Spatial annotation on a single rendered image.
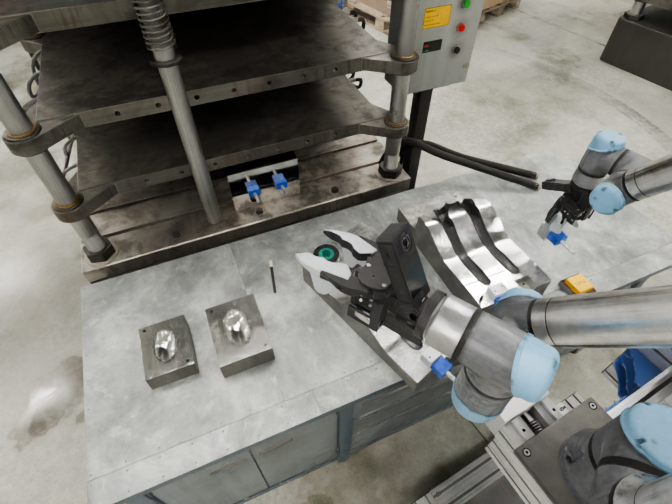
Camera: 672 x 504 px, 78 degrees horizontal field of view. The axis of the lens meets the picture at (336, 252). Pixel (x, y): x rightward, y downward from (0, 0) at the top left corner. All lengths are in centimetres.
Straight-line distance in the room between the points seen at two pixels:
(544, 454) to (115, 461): 99
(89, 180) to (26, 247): 163
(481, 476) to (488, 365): 128
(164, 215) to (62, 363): 107
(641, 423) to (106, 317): 136
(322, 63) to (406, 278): 107
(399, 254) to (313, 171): 135
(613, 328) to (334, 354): 81
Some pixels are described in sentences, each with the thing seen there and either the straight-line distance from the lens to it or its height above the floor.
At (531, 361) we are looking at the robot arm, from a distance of 55.
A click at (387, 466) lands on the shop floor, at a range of 199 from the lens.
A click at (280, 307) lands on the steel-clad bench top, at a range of 135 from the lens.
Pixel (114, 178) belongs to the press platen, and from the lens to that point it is 157.
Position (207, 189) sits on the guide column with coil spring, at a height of 95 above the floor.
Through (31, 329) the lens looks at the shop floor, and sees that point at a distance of 274.
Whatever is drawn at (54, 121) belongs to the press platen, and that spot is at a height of 129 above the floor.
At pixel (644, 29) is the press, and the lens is 513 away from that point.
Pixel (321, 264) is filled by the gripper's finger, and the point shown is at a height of 147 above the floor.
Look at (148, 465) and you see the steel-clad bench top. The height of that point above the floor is 80.
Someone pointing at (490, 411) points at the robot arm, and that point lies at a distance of 65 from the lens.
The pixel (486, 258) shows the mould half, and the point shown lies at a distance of 144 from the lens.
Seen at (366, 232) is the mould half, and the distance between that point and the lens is 140.
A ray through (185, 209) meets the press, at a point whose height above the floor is 79.
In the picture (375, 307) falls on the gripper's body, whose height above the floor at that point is 144.
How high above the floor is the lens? 192
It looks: 49 degrees down
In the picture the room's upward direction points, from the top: straight up
